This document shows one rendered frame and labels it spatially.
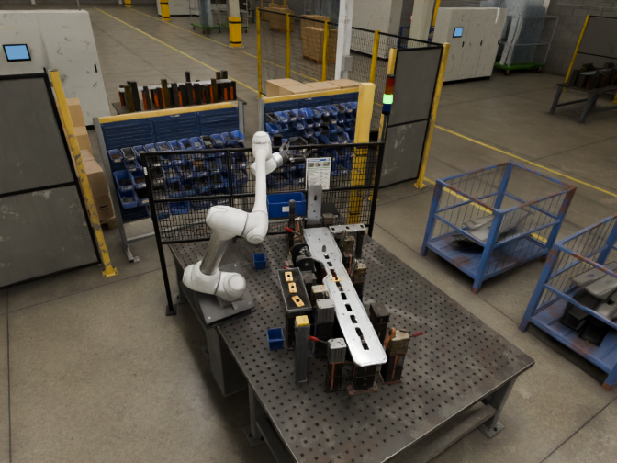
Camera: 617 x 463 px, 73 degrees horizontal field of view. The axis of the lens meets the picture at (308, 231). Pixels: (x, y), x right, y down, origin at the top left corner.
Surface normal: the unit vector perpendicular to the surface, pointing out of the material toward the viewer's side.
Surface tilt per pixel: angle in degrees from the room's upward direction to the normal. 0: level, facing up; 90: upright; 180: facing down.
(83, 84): 90
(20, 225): 90
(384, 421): 0
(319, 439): 0
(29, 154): 91
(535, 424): 0
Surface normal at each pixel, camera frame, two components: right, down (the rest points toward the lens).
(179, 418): 0.04, -0.85
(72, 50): 0.53, 0.47
